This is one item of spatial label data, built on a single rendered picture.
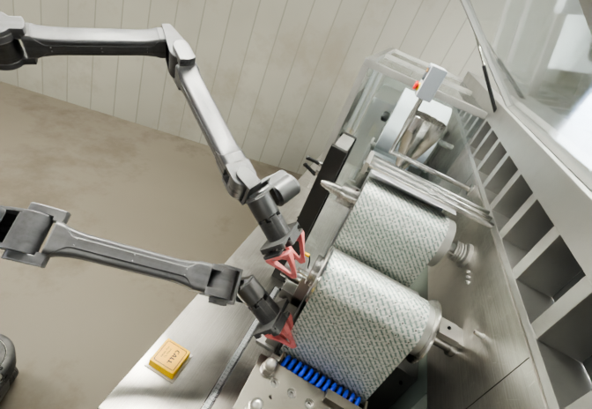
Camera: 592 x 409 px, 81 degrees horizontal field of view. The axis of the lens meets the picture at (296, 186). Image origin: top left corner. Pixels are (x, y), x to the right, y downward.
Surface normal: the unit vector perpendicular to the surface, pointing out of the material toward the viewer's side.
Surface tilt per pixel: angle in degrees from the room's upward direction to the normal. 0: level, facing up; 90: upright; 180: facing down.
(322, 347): 90
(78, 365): 0
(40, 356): 0
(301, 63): 90
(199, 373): 0
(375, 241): 92
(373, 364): 90
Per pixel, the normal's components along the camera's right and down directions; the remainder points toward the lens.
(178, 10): 0.01, 0.53
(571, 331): -0.33, 0.39
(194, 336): 0.34, -0.80
